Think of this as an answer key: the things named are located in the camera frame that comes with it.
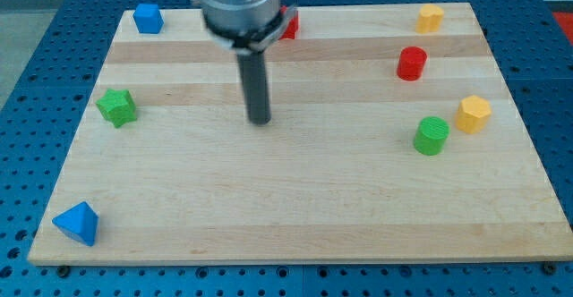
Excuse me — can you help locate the blue triangle block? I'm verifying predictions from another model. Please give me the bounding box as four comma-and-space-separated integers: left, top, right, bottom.
52, 201, 99, 246

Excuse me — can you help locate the green cylinder block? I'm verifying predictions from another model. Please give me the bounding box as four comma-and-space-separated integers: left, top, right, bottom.
413, 116, 449, 156

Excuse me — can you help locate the green star block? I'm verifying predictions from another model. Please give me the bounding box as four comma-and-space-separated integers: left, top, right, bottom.
96, 89, 137, 128

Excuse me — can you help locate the wooden board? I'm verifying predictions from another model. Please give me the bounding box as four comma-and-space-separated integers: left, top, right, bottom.
28, 3, 572, 266

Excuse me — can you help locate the red cylinder block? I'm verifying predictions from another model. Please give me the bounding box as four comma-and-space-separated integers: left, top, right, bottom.
397, 47, 427, 81

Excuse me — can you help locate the yellow hexagon block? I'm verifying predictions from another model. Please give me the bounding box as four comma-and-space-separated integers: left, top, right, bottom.
455, 95, 492, 134

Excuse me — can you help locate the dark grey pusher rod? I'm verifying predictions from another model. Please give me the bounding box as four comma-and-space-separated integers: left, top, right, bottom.
236, 52, 271, 125

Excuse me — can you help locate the red block behind arm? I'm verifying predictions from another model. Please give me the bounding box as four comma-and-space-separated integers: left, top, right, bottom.
280, 11, 299, 39

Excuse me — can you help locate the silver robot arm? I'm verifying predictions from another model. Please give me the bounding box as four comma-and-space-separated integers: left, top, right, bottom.
190, 0, 297, 55

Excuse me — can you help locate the blue cube block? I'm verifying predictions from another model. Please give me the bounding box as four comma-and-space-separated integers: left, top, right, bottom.
133, 4, 164, 34

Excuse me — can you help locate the yellow heart block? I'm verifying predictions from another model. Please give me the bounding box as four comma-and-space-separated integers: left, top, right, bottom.
415, 4, 445, 34

